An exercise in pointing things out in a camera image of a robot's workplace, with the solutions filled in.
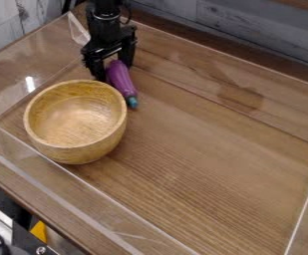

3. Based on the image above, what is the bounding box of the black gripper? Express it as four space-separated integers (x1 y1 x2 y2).
82 25 138 82

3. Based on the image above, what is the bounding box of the purple toy eggplant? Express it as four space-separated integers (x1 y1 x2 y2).
108 60 140 109

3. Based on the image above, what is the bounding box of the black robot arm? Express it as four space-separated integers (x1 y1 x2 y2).
81 0 138 82

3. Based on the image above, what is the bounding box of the brown wooden bowl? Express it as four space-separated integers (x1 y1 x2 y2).
23 80 128 164

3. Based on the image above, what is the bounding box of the yellow sticker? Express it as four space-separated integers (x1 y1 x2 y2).
31 221 47 243

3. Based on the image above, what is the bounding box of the clear acrylic tray wall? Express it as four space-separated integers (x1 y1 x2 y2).
0 14 308 255

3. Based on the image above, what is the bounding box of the black metal base plate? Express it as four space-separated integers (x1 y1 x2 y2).
11 222 77 255

